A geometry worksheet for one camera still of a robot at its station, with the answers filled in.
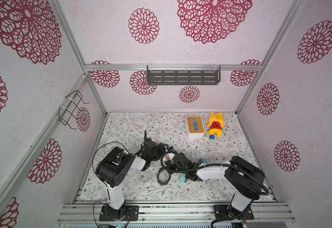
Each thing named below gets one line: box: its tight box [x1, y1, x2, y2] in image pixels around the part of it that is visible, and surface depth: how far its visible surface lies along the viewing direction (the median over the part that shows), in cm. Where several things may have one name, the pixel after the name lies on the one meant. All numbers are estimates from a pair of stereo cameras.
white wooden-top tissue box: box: [185, 115, 206, 139], surface depth 108 cm
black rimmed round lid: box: [156, 167, 172, 186], surface depth 87 cm
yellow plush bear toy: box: [207, 112, 226, 137], surface depth 108 cm
